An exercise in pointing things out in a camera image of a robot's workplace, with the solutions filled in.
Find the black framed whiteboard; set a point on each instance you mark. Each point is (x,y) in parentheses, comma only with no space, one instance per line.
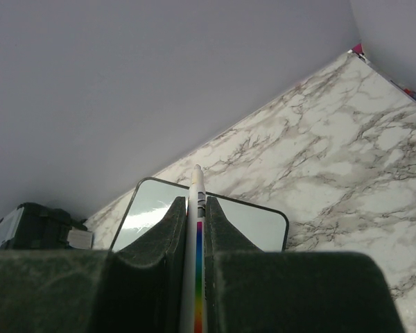
(266,228)

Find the black plastic toolbox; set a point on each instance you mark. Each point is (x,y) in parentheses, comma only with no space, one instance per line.
(36,227)

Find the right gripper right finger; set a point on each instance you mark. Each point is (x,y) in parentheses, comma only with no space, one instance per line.
(249,290)

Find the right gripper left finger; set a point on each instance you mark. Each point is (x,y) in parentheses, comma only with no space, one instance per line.
(136,289)

